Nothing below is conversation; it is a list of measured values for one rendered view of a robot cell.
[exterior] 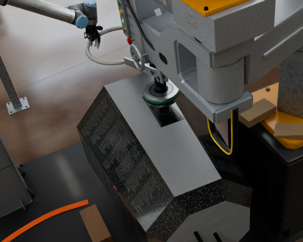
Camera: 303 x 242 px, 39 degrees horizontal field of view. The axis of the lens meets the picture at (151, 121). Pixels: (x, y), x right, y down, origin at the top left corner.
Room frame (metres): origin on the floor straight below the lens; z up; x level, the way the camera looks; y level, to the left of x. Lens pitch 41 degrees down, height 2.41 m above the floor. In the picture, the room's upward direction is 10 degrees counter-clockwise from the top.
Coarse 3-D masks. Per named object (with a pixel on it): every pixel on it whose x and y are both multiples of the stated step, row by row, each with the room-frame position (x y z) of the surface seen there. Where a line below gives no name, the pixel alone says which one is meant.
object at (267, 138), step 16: (240, 128) 1.85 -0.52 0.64; (256, 128) 1.72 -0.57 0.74; (240, 144) 1.86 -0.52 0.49; (256, 144) 1.69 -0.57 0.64; (272, 144) 1.58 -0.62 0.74; (240, 160) 1.86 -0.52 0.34; (256, 160) 1.70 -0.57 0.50; (272, 160) 1.55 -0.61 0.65; (288, 160) 1.44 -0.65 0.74; (256, 176) 1.69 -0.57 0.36; (272, 176) 1.54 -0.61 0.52; (288, 176) 1.43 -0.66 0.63; (256, 192) 1.68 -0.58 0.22; (272, 192) 1.53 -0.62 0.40; (288, 192) 1.44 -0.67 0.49; (256, 208) 1.67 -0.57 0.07; (272, 208) 1.52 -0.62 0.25; (288, 208) 1.44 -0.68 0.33; (272, 224) 1.50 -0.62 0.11; (288, 224) 1.44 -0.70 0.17; (272, 240) 1.45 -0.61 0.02; (288, 240) 1.43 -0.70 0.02
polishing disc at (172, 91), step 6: (150, 84) 2.11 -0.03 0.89; (168, 84) 2.08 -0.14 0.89; (144, 90) 2.06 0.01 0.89; (150, 90) 2.05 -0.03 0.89; (168, 90) 2.02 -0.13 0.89; (174, 90) 2.01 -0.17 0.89; (150, 96) 2.00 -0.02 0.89; (156, 96) 1.99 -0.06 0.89; (162, 96) 1.98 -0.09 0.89; (168, 96) 1.97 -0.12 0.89; (174, 96) 1.96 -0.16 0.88
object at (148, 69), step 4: (128, 60) 2.33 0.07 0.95; (132, 60) 2.26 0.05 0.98; (128, 64) 2.34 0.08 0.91; (132, 64) 2.27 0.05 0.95; (140, 64) 2.13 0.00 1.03; (148, 64) 2.22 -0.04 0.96; (136, 68) 2.21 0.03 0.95; (148, 68) 2.02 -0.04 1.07; (152, 68) 1.97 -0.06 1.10; (144, 72) 2.09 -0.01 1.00; (148, 72) 2.03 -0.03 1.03; (152, 72) 1.96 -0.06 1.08; (156, 72) 1.91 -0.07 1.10; (156, 76) 1.83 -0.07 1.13; (164, 76) 1.82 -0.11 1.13; (164, 80) 1.82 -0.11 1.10; (168, 80) 1.80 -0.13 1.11
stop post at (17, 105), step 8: (0, 56) 3.36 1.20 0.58; (0, 64) 3.35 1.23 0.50; (0, 72) 3.34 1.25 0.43; (8, 80) 3.35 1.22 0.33; (8, 88) 3.34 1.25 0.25; (16, 96) 3.35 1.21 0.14; (8, 104) 3.43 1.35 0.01; (16, 104) 3.34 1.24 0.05; (24, 104) 3.38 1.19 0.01; (16, 112) 3.28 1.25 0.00
